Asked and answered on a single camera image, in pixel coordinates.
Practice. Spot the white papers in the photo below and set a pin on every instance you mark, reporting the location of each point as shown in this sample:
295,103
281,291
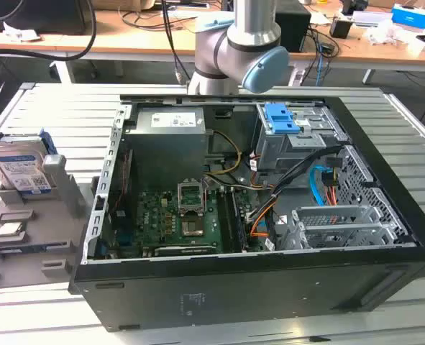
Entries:
19,34

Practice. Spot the black box on desk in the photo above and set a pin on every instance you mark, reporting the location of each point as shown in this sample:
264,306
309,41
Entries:
295,28

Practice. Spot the black open PC case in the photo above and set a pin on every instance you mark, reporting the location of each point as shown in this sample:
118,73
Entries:
233,294

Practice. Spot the hard disk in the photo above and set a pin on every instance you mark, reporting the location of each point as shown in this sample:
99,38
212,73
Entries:
14,165

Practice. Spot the grey parts rack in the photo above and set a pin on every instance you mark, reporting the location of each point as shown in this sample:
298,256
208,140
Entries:
36,266

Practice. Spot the wooden desk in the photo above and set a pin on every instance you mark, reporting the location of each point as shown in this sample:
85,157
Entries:
133,43

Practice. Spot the silver CPU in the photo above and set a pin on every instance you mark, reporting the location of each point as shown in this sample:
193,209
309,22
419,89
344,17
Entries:
9,229

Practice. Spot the black graphics card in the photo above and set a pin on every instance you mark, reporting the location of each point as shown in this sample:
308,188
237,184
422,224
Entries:
183,250

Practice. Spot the silver drive cage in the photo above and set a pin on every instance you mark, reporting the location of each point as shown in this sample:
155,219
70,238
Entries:
273,154

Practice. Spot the grey power supply unit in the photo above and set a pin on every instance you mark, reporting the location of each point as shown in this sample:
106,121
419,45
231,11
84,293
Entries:
165,151

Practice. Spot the blue cardboard box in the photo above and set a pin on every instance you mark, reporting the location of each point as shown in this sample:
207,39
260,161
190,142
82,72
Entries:
410,16

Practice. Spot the blue plastic drive latch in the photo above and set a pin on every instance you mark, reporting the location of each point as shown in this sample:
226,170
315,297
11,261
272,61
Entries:
278,122

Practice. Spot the black RAM slot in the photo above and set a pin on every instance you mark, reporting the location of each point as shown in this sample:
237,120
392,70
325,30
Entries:
239,219
224,219

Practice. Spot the green motherboard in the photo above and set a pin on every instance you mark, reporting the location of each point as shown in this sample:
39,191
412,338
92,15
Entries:
154,219

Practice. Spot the silver disk bay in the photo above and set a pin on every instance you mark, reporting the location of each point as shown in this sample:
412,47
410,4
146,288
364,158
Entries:
341,230

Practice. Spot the white plastic bag pile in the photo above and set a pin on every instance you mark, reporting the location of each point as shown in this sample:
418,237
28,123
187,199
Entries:
392,34

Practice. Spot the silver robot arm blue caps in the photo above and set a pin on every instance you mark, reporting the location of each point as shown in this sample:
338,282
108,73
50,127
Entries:
255,21

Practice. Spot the CPU socket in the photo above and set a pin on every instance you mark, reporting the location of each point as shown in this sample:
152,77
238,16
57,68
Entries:
192,227

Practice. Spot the dark RAM stick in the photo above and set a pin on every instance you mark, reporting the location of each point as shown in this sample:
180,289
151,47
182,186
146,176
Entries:
21,248

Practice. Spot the black monitor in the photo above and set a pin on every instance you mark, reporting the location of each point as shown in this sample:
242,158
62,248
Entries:
36,14

